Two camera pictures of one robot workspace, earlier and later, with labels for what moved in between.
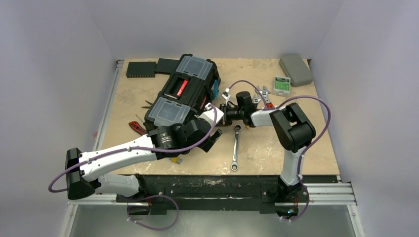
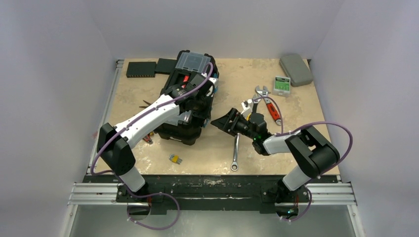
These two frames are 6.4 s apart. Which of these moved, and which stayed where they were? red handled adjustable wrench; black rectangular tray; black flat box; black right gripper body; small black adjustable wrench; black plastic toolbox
Moved: black plastic toolbox; black right gripper body
Stayed: small black adjustable wrench; red handled adjustable wrench; black flat box; black rectangular tray
